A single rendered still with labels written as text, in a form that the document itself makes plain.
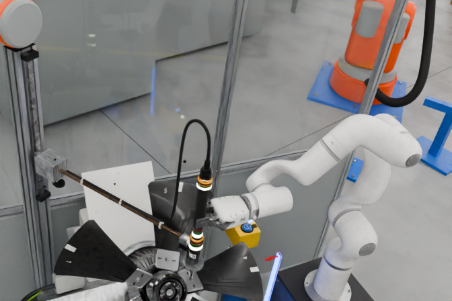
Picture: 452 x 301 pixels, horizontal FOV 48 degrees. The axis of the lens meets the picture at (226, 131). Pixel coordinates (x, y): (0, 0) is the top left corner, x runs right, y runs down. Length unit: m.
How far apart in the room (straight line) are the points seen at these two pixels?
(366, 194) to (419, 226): 2.41
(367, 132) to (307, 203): 1.51
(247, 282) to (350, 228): 0.40
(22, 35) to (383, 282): 2.77
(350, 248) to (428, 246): 2.23
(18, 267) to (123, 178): 0.85
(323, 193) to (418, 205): 1.44
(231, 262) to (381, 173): 0.61
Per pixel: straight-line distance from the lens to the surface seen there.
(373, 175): 1.76
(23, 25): 1.71
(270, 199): 1.64
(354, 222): 1.88
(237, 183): 2.65
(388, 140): 1.63
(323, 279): 2.09
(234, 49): 2.16
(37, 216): 2.16
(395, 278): 3.73
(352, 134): 1.59
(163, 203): 1.76
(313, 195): 3.04
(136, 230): 1.95
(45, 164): 1.91
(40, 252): 2.30
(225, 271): 1.84
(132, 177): 1.93
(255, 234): 2.15
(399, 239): 4.01
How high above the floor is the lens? 2.59
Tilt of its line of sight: 35 degrees down
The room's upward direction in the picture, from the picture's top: 9 degrees clockwise
